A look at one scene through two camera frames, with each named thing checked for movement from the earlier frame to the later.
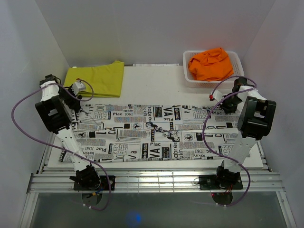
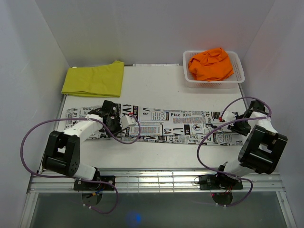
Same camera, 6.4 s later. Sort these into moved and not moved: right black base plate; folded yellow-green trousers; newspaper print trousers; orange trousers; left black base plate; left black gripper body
Moved: left black gripper body; newspaper print trousers
Not moved: right black base plate; left black base plate; orange trousers; folded yellow-green trousers
